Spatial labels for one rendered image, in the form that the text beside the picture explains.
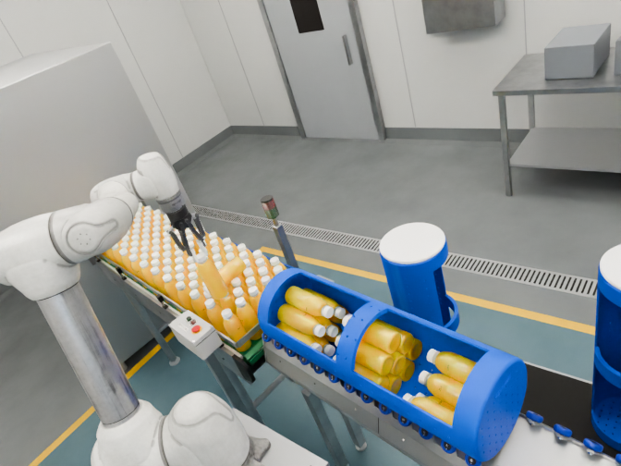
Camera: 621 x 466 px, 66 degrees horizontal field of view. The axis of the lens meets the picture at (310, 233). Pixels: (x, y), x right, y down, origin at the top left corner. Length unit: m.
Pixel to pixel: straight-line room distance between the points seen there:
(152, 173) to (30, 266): 0.59
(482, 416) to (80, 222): 1.03
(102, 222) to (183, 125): 5.61
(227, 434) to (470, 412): 0.61
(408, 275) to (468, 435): 0.86
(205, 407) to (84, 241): 0.51
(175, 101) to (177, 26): 0.93
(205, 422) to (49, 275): 0.51
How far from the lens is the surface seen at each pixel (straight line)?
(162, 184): 1.69
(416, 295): 2.08
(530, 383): 2.65
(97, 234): 1.13
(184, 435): 1.32
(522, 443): 1.56
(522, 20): 4.53
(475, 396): 1.29
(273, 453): 1.49
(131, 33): 6.45
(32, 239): 1.22
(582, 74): 3.73
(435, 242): 2.04
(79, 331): 1.29
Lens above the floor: 2.26
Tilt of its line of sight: 32 degrees down
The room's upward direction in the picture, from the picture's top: 20 degrees counter-clockwise
